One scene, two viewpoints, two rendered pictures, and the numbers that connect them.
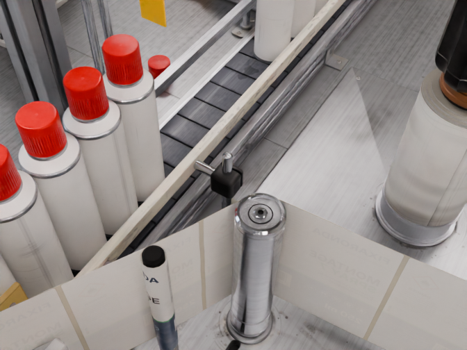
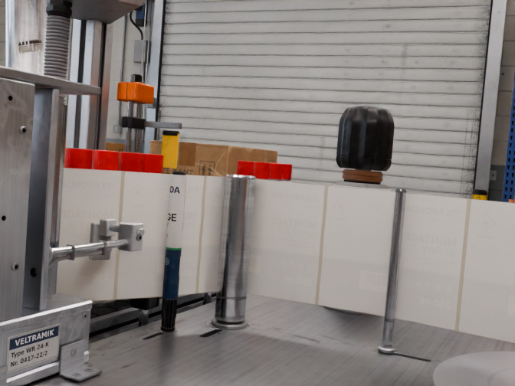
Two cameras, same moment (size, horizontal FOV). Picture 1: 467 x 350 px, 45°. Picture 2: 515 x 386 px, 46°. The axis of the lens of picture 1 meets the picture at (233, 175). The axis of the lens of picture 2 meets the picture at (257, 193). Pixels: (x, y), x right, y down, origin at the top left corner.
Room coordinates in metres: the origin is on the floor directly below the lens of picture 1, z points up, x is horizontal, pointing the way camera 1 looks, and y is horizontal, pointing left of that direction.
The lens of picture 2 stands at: (-0.52, 0.02, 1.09)
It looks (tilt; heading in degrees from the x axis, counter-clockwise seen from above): 3 degrees down; 355
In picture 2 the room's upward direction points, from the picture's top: 4 degrees clockwise
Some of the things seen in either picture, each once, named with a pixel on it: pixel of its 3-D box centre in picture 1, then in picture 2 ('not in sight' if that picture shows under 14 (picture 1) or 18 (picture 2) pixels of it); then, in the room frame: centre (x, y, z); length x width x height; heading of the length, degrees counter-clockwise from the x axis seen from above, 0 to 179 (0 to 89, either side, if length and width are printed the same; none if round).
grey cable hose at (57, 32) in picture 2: not in sight; (54, 77); (0.36, 0.24, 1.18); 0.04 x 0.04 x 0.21
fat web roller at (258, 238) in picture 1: (254, 276); (234, 250); (0.23, -0.02, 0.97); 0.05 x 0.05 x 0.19
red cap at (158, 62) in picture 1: (159, 69); not in sight; (0.65, 0.12, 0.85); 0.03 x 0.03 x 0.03
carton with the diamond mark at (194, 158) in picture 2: not in sight; (213, 194); (1.20, 0.00, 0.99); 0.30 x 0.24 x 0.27; 150
